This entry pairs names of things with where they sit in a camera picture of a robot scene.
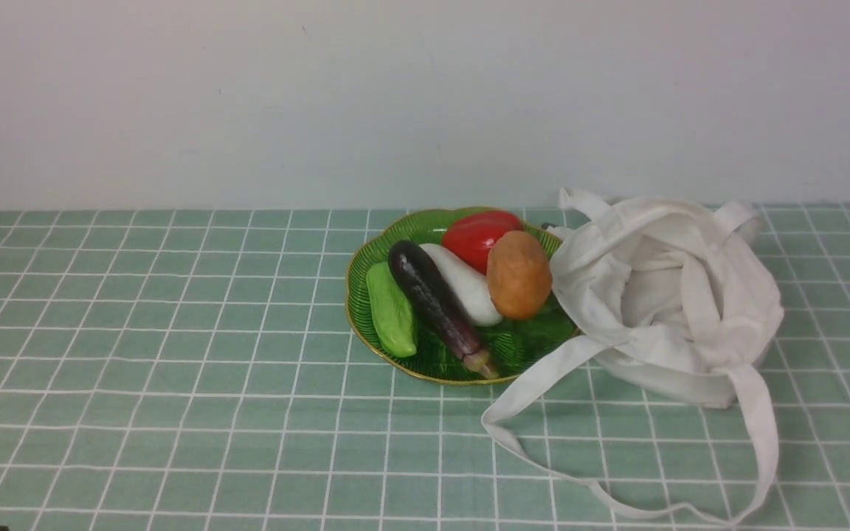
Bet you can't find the brown potato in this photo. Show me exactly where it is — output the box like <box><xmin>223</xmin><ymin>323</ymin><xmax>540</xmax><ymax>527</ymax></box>
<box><xmin>486</xmin><ymin>231</ymin><xmax>553</xmax><ymax>322</ymax></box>

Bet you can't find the white cloth tote bag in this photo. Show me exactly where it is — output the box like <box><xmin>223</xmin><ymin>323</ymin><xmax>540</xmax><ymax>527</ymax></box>
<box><xmin>481</xmin><ymin>189</ymin><xmax>784</xmax><ymax>527</ymax></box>

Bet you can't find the dark purple eggplant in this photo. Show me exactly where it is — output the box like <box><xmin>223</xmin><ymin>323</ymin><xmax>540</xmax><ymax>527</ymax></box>
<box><xmin>388</xmin><ymin>240</ymin><xmax>500</xmax><ymax>380</ymax></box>

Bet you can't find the white eggplant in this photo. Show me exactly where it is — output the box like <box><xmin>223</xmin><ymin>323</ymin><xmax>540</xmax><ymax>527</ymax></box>
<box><xmin>419</xmin><ymin>244</ymin><xmax>503</xmax><ymax>327</ymax></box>

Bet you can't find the red bell pepper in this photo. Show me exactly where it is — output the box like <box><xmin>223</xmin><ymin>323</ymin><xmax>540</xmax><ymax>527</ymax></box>
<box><xmin>441</xmin><ymin>209</ymin><xmax>523</xmax><ymax>275</ymax></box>

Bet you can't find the green cucumber piece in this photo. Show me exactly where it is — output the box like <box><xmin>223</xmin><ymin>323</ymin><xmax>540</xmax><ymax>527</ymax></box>
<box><xmin>365</xmin><ymin>262</ymin><xmax>418</xmax><ymax>358</ymax></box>

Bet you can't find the green glass leaf plate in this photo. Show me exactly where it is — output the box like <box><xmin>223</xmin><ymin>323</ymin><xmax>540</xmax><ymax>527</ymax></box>
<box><xmin>344</xmin><ymin>206</ymin><xmax>579</xmax><ymax>386</ymax></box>

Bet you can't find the green checkered tablecloth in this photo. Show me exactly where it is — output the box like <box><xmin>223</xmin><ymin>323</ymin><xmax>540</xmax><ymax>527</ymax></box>
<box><xmin>0</xmin><ymin>203</ymin><xmax>850</xmax><ymax>530</ymax></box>

